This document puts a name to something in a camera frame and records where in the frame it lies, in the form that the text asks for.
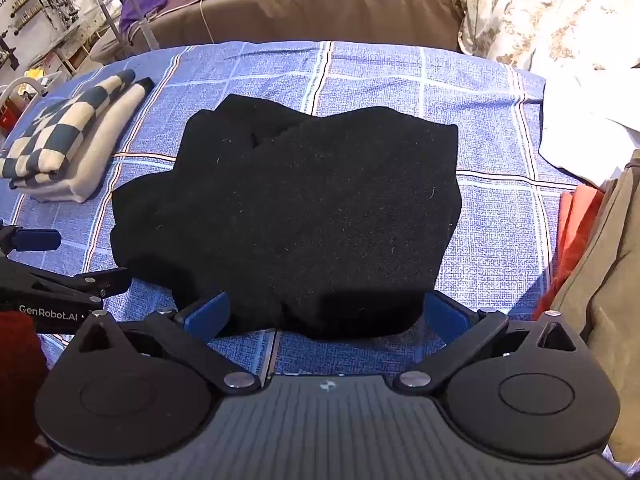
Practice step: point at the orange cloth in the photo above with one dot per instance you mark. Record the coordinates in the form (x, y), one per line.
(575, 240)

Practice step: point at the folded checkered garment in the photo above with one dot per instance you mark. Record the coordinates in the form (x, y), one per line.
(60, 135)

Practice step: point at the white metal stand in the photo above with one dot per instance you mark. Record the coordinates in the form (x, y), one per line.
(112, 0)

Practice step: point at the black knit sweater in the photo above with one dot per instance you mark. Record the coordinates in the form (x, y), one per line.
(300, 210)

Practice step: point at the white cloth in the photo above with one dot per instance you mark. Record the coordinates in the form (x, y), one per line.
(590, 125)

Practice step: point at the cream floral cloth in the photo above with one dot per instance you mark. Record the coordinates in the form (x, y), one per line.
(545, 15)

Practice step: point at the blue checked bed sheet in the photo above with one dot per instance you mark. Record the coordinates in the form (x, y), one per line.
(500, 210)

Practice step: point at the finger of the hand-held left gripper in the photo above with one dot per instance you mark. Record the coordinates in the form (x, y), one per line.
(95, 282)
(37, 240)

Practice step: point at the khaki cloth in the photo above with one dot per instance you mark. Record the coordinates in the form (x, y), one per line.
(607, 300)

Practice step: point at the cluttered wall shelves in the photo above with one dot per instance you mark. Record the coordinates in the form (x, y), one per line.
(45, 5)

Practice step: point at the brown sofa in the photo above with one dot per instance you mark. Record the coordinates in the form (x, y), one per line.
(310, 15)

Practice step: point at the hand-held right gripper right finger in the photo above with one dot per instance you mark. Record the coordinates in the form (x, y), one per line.
(444, 316)

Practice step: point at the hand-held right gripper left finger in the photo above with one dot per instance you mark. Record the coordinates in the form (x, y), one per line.
(211, 311)

